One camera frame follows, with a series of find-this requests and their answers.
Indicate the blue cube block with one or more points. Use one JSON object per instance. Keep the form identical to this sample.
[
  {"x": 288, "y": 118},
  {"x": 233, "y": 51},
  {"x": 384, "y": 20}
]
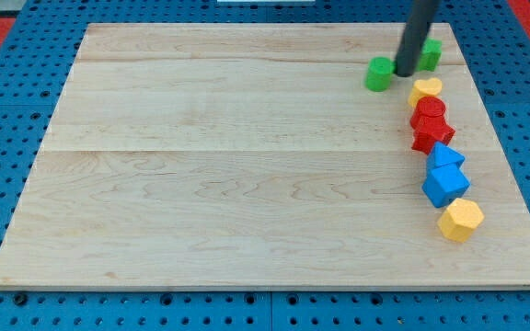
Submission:
[{"x": 445, "y": 184}]

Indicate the yellow heart block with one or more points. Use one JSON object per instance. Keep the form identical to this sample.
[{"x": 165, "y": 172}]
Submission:
[{"x": 431, "y": 87}]

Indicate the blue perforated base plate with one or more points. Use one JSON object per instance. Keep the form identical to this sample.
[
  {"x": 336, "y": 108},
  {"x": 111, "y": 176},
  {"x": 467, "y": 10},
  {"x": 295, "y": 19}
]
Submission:
[{"x": 35, "y": 59}]

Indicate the red star block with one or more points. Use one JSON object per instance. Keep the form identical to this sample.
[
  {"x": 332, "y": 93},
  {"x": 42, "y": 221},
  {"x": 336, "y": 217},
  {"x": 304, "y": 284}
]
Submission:
[{"x": 429, "y": 131}]

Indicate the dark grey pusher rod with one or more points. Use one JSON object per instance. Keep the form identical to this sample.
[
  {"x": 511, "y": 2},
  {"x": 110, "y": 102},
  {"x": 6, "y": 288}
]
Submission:
[{"x": 415, "y": 33}]

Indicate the blue triangle block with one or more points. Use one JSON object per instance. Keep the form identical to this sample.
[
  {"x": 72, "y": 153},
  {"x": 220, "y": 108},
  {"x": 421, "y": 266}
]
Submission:
[{"x": 442, "y": 155}]

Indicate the light wooden board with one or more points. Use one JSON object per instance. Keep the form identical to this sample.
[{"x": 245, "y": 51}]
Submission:
[{"x": 250, "y": 157}]

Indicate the green star block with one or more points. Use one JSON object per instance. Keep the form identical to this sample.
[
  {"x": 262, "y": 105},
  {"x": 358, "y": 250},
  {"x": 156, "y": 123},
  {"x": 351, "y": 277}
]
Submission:
[{"x": 430, "y": 55}]

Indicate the red cylinder block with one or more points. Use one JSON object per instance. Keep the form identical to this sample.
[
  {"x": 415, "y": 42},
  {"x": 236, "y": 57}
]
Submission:
[{"x": 427, "y": 107}]

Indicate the green cylinder block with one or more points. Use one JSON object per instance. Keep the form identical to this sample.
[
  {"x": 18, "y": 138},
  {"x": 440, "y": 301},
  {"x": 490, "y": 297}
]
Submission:
[{"x": 379, "y": 74}]

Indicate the yellow hexagon block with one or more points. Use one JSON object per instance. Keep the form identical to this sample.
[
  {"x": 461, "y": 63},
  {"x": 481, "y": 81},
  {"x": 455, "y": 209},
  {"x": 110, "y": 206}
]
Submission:
[{"x": 460, "y": 219}]

